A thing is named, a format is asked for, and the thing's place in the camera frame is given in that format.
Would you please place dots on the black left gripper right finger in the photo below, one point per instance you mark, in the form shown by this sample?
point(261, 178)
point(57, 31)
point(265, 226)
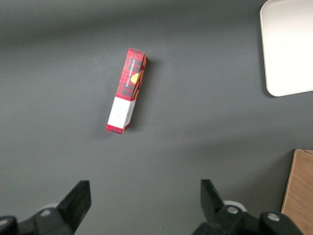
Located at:
point(215, 210)

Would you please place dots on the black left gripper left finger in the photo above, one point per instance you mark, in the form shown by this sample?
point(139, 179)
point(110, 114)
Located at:
point(71, 210)

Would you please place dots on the cream plastic tray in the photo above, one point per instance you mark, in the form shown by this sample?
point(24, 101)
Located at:
point(288, 49)

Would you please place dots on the wooden two-drawer cabinet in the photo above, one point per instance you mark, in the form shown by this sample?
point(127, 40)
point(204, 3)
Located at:
point(299, 195)

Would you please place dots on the red tartan shortbread box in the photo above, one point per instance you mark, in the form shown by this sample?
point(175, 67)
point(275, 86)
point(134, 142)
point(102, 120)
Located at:
point(129, 78)

